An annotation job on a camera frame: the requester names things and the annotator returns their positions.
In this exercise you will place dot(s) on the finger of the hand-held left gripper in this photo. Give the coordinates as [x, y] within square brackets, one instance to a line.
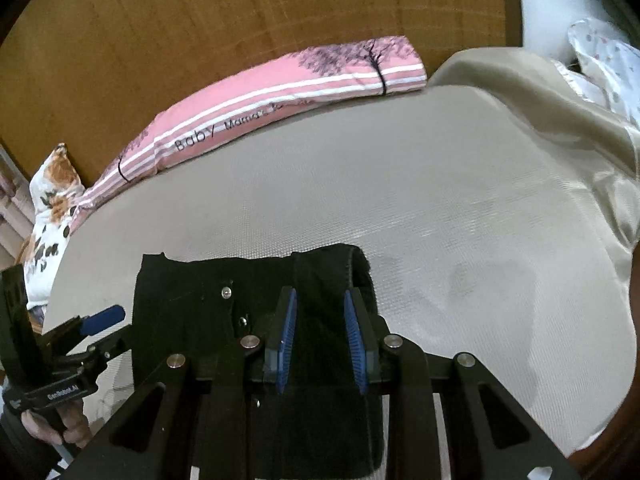
[105, 316]
[107, 345]

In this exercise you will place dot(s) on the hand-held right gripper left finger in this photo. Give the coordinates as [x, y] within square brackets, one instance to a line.
[286, 340]

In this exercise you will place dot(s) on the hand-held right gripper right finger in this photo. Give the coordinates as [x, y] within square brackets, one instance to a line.
[356, 345]

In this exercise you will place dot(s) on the black pants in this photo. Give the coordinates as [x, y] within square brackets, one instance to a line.
[200, 320]

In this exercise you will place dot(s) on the person's left hand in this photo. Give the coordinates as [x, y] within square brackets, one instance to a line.
[70, 425]

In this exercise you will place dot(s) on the white floral pillow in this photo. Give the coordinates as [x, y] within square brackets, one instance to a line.
[50, 200]

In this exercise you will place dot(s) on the pink striped bolster pillow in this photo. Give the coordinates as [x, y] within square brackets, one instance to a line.
[250, 95]

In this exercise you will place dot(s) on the beige satin blanket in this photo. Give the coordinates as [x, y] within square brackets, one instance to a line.
[525, 90]

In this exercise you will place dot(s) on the wooden headboard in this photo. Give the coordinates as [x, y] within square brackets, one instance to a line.
[200, 20]

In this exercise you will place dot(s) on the white dotted cloth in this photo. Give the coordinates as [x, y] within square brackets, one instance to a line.
[600, 55]

